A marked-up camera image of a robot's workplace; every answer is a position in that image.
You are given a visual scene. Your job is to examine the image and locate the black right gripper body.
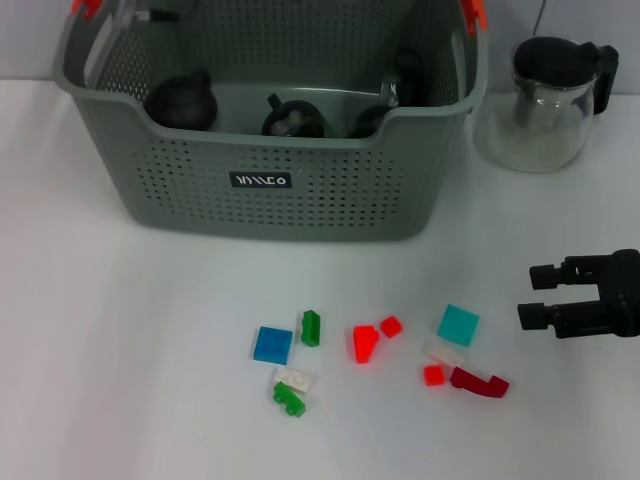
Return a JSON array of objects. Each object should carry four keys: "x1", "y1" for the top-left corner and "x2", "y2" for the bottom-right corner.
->
[{"x1": 598, "y1": 248, "x2": 640, "y2": 338}]

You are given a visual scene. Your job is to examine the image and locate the teal toy plate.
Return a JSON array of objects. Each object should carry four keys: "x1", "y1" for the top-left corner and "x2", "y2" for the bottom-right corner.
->
[{"x1": 437, "y1": 303, "x2": 480, "y2": 347}]

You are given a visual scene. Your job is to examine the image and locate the glass teacup with black base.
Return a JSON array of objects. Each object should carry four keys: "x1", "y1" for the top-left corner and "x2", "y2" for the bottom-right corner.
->
[
  {"x1": 379, "y1": 47, "x2": 426, "y2": 109},
  {"x1": 347, "y1": 104, "x2": 389, "y2": 139},
  {"x1": 260, "y1": 92, "x2": 335, "y2": 139}
]

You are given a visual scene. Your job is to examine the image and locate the grey-green perforated storage bin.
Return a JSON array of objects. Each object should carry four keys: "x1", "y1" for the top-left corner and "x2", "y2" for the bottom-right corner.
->
[{"x1": 52, "y1": 0, "x2": 490, "y2": 244}]

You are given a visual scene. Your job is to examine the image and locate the dark red curved toy brick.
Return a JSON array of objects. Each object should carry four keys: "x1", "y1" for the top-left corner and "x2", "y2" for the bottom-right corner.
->
[{"x1": 449, "y1": 366, "x2": 510, "y2": 400}]

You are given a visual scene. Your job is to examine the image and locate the white flat toy plate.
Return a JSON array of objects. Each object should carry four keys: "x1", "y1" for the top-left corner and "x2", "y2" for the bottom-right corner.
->
[{"x1": 422, "y1": 339, "x2": 465, "y2": 366}]

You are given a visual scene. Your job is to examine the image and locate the glass pitcher with black lid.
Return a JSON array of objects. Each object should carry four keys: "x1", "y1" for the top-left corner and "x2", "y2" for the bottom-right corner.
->
[{"x1": 474, "y1": 34, "x2": 621, "y2": 174}]

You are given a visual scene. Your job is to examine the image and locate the red wedge toy brick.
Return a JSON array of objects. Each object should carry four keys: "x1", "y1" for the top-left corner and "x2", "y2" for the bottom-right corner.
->
[{"x1": 352, "y1": 324, "x2": 382, "y2": 365}]

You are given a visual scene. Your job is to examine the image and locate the green toy brick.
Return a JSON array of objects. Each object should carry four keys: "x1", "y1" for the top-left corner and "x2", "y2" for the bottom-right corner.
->
[
  {"x1": 272, "y1": 380, "x2": 306, "y2": 417},
  {"x1": 300, "y1": 309, "x2": 323, "y2": 347}
]

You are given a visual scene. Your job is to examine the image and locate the white studded toy brick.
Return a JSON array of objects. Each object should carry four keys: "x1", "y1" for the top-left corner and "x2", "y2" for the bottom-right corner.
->
[{"x1": 272, "y1": 367, "x2": 319, "y2": 392}]

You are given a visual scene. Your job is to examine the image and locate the blue toy brick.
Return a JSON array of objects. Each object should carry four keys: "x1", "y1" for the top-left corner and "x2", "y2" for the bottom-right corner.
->
[{"x1": 251, "y1": 325, "x2": 295, "y2": 364}]

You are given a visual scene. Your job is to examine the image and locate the black clay teapot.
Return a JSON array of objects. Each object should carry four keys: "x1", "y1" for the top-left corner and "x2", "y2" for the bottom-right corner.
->
[{"x1": 144, "y1": 67, "x2": 220, "y2": 132}]

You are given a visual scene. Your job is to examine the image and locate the orange bin handle clip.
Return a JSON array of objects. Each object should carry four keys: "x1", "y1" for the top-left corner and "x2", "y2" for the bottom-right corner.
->
[
  {"x1": 460, "y1": 0, "x2": 490, "y2": 39},
  {"x1": 70, "y1": 0, "x2": 104, "y2": 21}
]

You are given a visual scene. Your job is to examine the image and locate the left gripper cable with connector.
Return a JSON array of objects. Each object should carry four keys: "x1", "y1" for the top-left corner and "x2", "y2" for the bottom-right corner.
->
[{"x1": 130, "y1": 8, "x2": 180, "y2": 24}]

